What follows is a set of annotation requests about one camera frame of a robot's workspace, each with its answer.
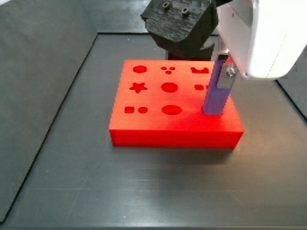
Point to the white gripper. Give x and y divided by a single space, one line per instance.
265 34

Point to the purple rectangular peg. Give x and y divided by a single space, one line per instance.
217 96

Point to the red shape sorter block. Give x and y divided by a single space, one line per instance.
158 105

